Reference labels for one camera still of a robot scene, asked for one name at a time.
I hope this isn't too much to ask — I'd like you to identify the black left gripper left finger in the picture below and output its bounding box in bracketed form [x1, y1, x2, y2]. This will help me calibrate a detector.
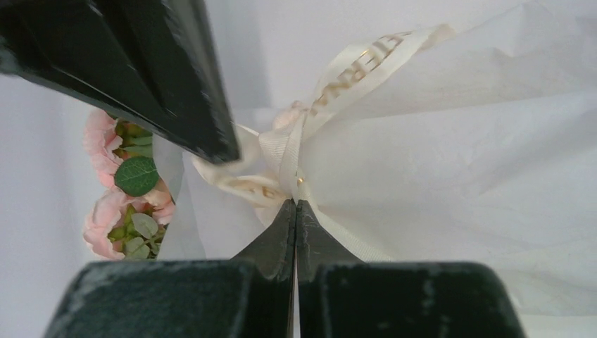
[45, 200, 296, 337]

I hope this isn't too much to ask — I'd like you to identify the cream ribbon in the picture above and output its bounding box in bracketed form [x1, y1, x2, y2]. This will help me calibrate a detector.
[191, 24, 455, 261]

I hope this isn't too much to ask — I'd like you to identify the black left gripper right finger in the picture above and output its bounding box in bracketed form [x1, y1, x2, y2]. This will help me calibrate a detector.
[296, 201, 524, 337]

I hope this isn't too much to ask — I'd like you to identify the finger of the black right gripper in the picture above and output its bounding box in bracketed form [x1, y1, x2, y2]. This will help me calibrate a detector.
[1, 0, 241, 164]

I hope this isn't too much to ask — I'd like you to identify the pink fake flower bouquet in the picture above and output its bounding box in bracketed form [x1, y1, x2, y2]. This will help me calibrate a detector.
[82, 110, 175, 261]

